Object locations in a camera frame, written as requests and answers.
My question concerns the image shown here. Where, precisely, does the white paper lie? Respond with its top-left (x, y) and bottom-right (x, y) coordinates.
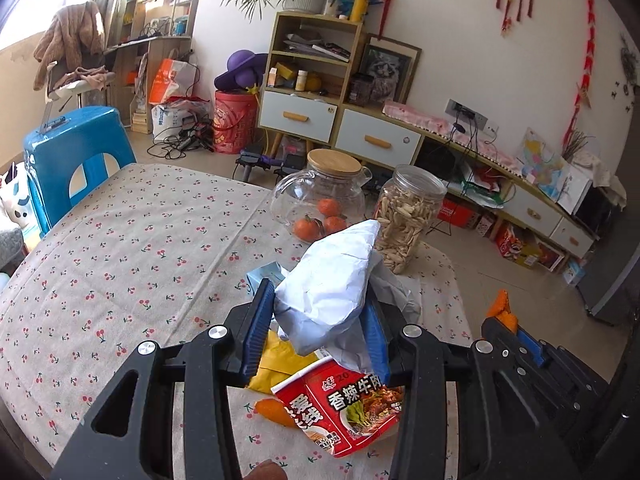
top-left (273, 220), bottom-right (422, 374)

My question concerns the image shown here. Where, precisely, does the glass teapot jar bamboo lid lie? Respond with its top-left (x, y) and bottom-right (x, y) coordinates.
top-left (270, 148), bottom-right (372, 237)

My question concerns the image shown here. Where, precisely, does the tangerine in jar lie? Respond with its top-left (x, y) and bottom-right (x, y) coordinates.
top-left (317, 198), bottom-right (342, 217)
top-left (293, 216), bottom-right (323, 244)
top-left (323, 216), bottom-right (347, 235)

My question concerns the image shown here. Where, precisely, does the colourful map poster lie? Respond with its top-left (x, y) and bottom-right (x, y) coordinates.
top-left (516, 128), bottom-right (572, 203)

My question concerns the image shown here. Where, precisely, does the pink cloth on cabinet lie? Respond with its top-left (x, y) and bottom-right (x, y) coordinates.
top-left (382, 101), bottom-right (523, 174)

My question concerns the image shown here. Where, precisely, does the plastic jar of seeds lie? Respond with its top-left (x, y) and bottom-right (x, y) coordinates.
top-left (374, 165), bottom-right (446, 274)

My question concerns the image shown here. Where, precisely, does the purple hat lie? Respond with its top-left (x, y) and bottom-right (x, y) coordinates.
top-left (214, 49), bottom-right (268, 92)

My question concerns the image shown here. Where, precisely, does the orange white shopping bag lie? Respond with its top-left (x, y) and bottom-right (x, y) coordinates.
top-left (148, 58), bottom-right (198, 105)

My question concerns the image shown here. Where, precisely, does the red bucket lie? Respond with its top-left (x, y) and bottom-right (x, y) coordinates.
top-left (213, 90), bottom-right (258, 155)

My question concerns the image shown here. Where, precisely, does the red string wall decoration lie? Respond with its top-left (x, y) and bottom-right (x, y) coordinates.
top-left (562, 0), bottom-right (597, 148)

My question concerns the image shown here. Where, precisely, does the wooden shelf cabinet with drawers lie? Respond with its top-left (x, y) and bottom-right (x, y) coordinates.
top-left (257, 11), bottom-right (422, 168)

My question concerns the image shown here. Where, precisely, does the wooden desk bookshelf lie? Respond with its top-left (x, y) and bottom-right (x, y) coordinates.
top-left (104, 0), bottom-right (198, 134)

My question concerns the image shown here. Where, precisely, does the grey refrigerator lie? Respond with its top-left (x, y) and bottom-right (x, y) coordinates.
top-left (576, 110), bottom-right (640, 326)

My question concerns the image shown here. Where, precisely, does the operator thumb tip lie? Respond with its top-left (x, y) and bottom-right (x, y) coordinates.
top-left (243, 460), bottom-right (288, 480)

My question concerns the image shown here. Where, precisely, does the white cow plush toy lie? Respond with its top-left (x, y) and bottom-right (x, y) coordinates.
top-left (1, 162), bottom-right (36, 229)

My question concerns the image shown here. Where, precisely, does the framed cat picture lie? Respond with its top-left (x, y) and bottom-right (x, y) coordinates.
top-left (359, 34), bottom-right (422, 105)

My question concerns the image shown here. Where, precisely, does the black microwave oven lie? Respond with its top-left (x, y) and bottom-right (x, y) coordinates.
top-left (572, 185), bottom-right (620, 238)

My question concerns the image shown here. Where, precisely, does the yellow snack bag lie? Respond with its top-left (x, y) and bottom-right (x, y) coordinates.
top-left (248, 330), bottom-right (318, 394)

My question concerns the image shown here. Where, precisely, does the light blue milk carton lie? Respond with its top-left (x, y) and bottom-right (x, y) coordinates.
top-left (246, 261), bottom-right (290, 296)

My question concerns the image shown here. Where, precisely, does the yellow bottle on shelf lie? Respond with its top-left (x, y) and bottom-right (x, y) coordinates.
top-left (349, 0), bottom-right (370, 23)

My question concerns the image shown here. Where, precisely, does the blue plastic stool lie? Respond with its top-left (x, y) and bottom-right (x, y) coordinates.
top-left (23, 106), bottom-right (136, 234)

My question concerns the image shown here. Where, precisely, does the red gift box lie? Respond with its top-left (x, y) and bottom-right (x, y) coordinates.
top-left (437, 195), bottom-right (480, 229)

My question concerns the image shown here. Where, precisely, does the wall power outlet strip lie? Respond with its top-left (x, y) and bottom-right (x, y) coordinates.
top-left (445, 100), bottom-right (488, 130)

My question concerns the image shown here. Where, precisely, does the small orange peel piece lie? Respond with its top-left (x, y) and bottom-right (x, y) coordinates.
top-left (486, 289), bottom-right (518, 334)

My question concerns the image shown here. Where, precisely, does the chair with brown clothes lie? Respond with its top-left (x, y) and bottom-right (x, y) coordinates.
top-left (32, 1), bottom-right (115, 122)

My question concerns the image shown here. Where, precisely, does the long orange peel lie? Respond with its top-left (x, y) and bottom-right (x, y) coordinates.
top-left (254, 398), bottom-right (298, 429)

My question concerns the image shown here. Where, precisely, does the red instant noodle cup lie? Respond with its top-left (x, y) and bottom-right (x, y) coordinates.
top-left (271, 356), bottom-right (404, 457)

